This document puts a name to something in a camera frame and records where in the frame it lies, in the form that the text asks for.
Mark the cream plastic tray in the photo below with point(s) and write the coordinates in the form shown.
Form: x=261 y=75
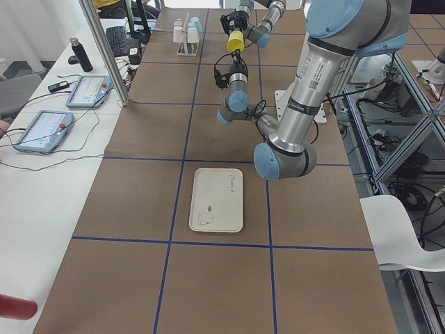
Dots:
x=217 y=200

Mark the white plastic cup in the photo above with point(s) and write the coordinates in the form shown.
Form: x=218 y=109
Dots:
x=193 y=35

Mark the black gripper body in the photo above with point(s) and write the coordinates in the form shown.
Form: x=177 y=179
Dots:
x=239 y=24
x=238 y=65

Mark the white chair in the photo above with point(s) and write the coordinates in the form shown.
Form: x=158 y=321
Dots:
x=393 y=237

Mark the black water bottle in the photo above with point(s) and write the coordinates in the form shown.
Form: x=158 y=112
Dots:
x=81 y=55

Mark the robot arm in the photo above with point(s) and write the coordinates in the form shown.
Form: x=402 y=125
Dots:
x=337 y=31
x=260 y=34

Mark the white wire cup rack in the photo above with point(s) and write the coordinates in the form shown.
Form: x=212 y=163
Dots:
x=185 y=49

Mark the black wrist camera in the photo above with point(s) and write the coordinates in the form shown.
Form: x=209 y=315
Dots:
x=220 y=76

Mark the yellow plastic cup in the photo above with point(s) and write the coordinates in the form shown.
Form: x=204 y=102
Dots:
x=236 y=41

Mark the black keyboard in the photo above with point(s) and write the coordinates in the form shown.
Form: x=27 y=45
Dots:
x=117 y=39

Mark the light blue plastic cup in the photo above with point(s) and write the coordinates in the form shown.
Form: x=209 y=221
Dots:
x=192 y=25

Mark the upper teach pendant tablet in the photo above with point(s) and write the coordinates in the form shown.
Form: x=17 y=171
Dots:
x=89 y=91

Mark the teach pendant tablet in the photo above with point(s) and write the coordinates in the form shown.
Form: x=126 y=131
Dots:
x=89 y=91
x=45 y=132

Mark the pink plastic cup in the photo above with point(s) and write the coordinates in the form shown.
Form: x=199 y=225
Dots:
x=178 y=34

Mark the lower teach pendant tablet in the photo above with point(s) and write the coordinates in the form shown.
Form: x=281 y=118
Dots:
x=45 y=132

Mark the red cylinder bottle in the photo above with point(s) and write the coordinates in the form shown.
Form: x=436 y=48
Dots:
x=17 y=308

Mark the grey plastic cup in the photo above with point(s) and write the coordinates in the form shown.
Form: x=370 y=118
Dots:
x=178 y=23

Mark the aluminium frame post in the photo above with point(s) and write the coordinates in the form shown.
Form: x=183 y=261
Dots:
x=104 y=48

